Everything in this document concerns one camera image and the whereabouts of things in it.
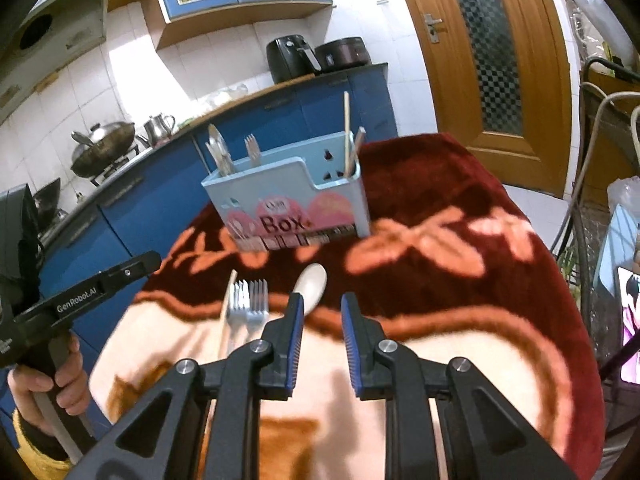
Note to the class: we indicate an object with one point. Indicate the range hood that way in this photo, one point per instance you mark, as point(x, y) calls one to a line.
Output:
point(55, 45)

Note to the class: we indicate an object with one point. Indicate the black metal rack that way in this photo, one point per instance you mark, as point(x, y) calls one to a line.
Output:
point(592, 240)

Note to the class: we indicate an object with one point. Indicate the white hanging plastic bag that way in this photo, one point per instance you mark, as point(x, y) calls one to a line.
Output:
point(585, 15)

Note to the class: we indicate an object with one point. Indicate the red floral blanket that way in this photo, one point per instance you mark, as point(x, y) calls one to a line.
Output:
point(450, 285)

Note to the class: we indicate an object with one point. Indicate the metal table knife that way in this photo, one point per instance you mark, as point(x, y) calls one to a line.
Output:
point(217, 142)

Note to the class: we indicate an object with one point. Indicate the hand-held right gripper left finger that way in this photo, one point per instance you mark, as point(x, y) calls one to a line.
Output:
point(295, 345)

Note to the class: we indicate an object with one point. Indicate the black air fryer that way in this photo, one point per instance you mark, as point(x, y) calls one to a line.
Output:
point(287, 57)

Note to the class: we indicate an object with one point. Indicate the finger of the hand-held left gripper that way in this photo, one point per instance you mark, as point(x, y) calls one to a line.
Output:
point(132, 270)

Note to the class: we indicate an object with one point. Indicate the wooden chopstick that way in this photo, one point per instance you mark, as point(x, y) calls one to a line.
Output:
point(227, 310)
point(346, 130)

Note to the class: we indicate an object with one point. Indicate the blue kitchen counter cabinet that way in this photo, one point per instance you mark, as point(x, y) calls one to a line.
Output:
point(150, 200)

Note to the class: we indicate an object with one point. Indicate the gas stove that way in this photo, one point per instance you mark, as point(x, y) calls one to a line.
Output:
point(117, 165)

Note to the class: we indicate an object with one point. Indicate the beige and white chopstick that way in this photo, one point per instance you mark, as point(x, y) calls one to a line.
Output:
point(358, 147)

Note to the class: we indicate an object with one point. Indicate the metal wok lid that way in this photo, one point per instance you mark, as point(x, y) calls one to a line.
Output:
point(102, 135)

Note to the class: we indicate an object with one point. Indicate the person's left hand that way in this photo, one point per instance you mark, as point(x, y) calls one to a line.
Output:
point(75, 380)

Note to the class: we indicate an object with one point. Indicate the smartphone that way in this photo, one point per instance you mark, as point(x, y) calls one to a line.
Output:
point(629, 320)

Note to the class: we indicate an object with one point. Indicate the light blue utensil holder box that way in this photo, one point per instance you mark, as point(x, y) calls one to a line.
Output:
point(285, 195)

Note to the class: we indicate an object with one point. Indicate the blue wall cabinet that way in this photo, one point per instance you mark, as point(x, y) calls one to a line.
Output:
point(215, 15)

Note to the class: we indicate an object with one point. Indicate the metal kettle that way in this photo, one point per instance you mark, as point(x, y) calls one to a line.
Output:
point(159, 130)

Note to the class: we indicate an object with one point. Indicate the beige plastic fork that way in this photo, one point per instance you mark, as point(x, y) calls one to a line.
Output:
point(252, 150)

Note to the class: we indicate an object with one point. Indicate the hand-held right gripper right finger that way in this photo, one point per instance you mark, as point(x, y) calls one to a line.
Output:
point(352, 345)

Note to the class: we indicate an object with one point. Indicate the wooden door with glass pane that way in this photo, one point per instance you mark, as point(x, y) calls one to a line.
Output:
point(540, 85)

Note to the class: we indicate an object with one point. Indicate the black wok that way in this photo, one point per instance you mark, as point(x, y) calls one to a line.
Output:
point(47, 202)
point(107, 152)

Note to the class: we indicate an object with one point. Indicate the black rice cooker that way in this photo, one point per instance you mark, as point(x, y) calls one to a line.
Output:
point(342, 55)

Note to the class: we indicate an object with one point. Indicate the crinkled clear plastic bag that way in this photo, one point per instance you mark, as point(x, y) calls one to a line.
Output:
point(625, 192)

